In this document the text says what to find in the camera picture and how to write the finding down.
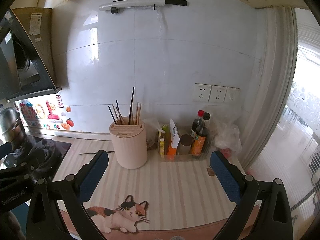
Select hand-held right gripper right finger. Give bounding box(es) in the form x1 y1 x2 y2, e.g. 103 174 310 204
209 150 293 240

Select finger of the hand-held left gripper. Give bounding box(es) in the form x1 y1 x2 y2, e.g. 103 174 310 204
0 161 34 180
0 142 12 159

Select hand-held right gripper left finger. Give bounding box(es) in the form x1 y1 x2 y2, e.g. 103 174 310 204
26 150 109 240

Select pink utensil holder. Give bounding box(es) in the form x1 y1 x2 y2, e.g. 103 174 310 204
109 121 148 170

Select black chopstick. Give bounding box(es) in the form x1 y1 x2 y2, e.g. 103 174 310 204
108 105 117 125
79 150 115 155
128 87 135 125
115 99 124 125

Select person's left forearm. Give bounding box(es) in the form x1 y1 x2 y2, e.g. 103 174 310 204
0 210 26 240

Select steel cooking pot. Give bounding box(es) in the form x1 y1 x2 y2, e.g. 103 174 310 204
0 105 22 142

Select black gas stove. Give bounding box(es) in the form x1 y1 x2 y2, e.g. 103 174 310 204
0 135 72 183

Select crumpled clear plastic bag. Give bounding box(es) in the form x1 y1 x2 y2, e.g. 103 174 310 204
212 119 243 156

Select clear plastic organizer tray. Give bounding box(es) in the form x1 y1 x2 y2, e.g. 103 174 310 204
157 125 213 162

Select black cap sauce bottle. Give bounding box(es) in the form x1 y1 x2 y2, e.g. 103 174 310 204
190 112 211 157

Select brown lid glass jar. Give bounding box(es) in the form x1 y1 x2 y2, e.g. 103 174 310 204
180 134 193 156

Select striped cat print table mat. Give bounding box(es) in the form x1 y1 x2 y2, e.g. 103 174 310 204
54 140 263 240

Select red cap sauce bottle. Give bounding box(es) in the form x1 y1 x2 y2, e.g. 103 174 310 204
191 110 205 138

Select orange seasoning packet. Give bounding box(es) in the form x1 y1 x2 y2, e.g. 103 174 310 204
167 130 178 160

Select clear bag of dried goods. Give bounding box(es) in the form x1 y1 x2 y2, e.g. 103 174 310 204
144 118 163 151

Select white seasoning packet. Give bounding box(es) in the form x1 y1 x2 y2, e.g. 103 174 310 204
170 118 181 148

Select black range hood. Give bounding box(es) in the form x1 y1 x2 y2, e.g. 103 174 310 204
0 7 62 101

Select white wrap roll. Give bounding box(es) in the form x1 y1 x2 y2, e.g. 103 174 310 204
99 0 166 13

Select colourful wall stickers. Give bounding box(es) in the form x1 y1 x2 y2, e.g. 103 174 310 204
15 94 75 131

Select white frame window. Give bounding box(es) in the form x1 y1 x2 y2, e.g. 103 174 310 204
247 5 320 240

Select white wall socket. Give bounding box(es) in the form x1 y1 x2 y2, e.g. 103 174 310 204
209 85 228 103
194 83 212 103
224 87 241 104

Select black wall rail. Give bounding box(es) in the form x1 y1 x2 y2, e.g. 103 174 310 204
113 0 188 7

